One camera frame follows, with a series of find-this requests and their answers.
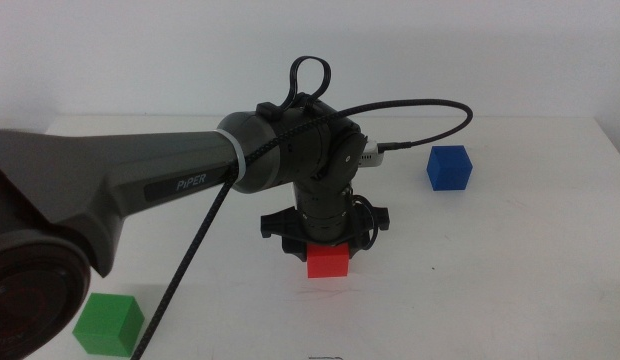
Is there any thin black looped cable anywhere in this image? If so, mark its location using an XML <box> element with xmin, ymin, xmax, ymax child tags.
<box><xmin>279</xmin><ymin>55</ymin><xmax>333</xmax><ymax>112</ymax></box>

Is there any blue cube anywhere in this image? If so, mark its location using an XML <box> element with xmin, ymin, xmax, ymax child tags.
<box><xmin>426</xmin><ymin>145</ymin><xmax>474</xmax><ymax>192</ymax></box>

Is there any black braided camera cable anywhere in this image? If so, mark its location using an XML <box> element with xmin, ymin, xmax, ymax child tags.
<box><xmin>130</xmin><ymin>98</ymin><xmax>475</xmax><ymax>360</ymax></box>

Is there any red cube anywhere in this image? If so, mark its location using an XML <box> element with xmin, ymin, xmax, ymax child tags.
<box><xmin>306</xmin><ymin>243</ymin><xmax>351</xmax><ymax>279</ymax></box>

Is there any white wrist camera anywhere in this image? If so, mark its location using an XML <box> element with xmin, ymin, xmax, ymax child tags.
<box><xmin>359</xmin><ymin>139</ymin><xmax>386</xmax><ymax>169</ymax></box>

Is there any green cube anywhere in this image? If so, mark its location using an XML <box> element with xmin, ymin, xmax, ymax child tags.
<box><xmin>72</xmin><ymin>292</ymin><xmax>145</xmax><ymax>358</ymax></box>

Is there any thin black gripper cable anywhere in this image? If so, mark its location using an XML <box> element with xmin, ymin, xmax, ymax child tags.
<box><xmin>350</xmin><ymin>193</ymin><xmax>382</xmax><ymax>252</ymax></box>

